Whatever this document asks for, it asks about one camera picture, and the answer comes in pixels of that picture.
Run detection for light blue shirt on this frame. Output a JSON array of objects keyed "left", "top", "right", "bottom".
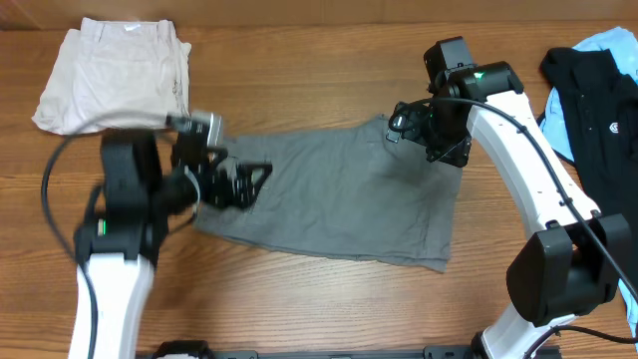
[{"left": 538, "top": 26, "right": 638, "bottom": 350}]

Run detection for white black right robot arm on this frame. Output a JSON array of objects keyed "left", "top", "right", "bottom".
[{"left": 387, "top": 37, "right": 631, "bottom": 359}]

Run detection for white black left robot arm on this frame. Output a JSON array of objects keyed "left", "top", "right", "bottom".
[{"left": 69, "top": 130, "right": 272, "bottom": 358}]

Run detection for beige folded shorts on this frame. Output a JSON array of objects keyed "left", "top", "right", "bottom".
[{"left": 32, "top": 17, "right": 191, "bottom": 135}]

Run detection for black polo shirt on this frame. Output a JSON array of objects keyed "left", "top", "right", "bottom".
[{"left": 540, "top": 48, "right": 637, "bottom": 284}]

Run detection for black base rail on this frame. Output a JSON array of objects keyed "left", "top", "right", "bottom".
[{"left": 135, "top": 341, "right": 480, "bottom": 359}]

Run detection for grey shorts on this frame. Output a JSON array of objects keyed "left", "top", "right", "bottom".
[{"left": 194, "top": 115, "right": 463, "bottom": 272}]

